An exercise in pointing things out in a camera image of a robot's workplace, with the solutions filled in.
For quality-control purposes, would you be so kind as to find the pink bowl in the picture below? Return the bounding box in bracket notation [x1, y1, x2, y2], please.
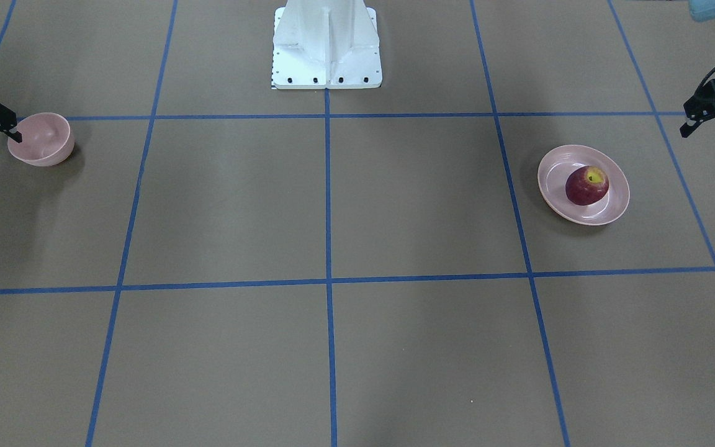
[7, 112, 76, 167]

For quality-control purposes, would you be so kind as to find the red yellow apple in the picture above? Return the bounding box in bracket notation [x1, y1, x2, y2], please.
[565, 165, 609, 206]

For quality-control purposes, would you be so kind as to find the pink plate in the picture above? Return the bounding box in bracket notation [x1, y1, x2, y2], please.
[537, 145, 631, 226]

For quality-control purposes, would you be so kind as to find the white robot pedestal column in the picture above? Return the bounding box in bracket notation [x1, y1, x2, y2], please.
[271, 1, 383, 90]

